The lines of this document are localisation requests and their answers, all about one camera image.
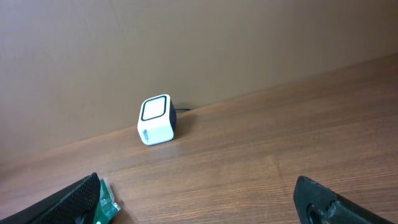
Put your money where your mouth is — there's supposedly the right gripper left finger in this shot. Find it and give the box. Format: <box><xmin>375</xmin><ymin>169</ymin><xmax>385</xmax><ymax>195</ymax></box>
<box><xmin>1</xmin><ymin>172</ymin><xmax>101</xmax><ymax>224</ymax></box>

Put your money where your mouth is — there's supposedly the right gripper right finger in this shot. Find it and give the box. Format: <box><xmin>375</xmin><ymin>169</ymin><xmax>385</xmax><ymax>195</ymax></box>
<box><xmin>294</xmin><ymin>176</ymin><xmax>392</xmax><ymax>224</ymax></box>

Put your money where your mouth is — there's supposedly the white barcode scanner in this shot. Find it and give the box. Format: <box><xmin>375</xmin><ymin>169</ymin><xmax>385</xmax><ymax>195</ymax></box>
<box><xmin>137</xmin><ymin>94</ymin><xmax>177</xmax><ymax>146</ymax></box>

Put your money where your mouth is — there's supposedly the green 3M gloves package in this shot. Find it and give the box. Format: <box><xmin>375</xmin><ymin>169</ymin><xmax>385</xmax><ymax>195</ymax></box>
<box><xmin>93</xmin><ymin>178</ymin><xmax>121</xmax><ymax>224</ymax></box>

